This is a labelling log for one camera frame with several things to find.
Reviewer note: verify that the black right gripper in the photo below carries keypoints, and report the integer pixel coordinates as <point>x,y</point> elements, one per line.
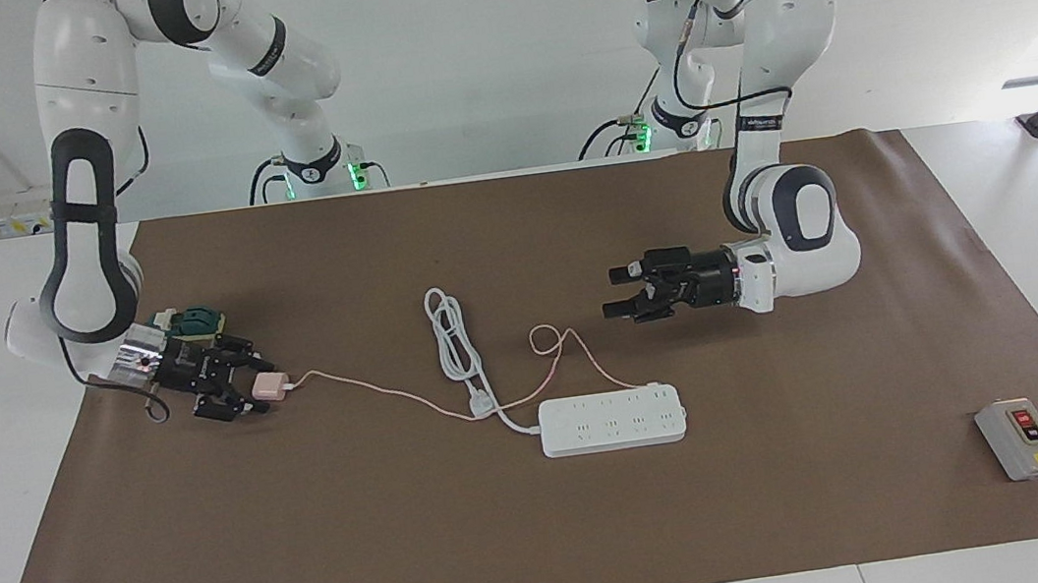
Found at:
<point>192,366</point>

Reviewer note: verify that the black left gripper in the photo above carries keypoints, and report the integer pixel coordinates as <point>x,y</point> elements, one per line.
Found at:
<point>696,280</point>

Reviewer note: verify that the pink charger block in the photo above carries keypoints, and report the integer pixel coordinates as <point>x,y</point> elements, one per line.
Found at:
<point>271,386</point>

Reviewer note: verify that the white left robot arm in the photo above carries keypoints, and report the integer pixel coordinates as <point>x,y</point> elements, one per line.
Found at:
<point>783,21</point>

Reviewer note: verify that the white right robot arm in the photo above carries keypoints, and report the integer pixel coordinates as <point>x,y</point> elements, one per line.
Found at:
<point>71,69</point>

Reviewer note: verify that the white power strip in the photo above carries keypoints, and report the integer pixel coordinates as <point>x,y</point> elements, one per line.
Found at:
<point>609,421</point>

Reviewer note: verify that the brown table mat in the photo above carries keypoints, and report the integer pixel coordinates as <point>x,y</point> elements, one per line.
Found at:
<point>706,526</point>

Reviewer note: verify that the white box with yellow stickers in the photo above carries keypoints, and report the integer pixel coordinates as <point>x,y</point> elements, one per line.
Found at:
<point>16,226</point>

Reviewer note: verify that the grey push button box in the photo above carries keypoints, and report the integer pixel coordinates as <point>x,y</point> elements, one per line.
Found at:
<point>1018,443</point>

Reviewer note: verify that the green knife switch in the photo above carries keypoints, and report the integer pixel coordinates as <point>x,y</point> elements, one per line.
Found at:
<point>201,321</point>

